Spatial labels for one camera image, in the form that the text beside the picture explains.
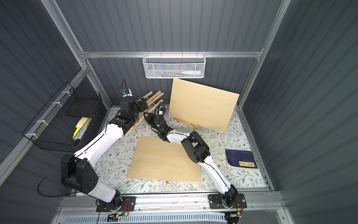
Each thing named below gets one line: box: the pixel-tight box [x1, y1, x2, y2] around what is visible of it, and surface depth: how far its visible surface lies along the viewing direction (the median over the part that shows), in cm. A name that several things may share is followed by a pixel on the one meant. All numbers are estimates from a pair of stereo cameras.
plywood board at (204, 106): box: [168, 78, 240, 133], surface depth 93 cm
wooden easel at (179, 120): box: [175, 117, 200, 130], surface depth 104 cm
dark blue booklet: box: [225, 148, 259, 171], surface depth 89 cm
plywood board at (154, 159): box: [127, 136, 201, 183], surface depth 88 cm
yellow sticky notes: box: [72, 116, 89, 140], surface depth 75 cm
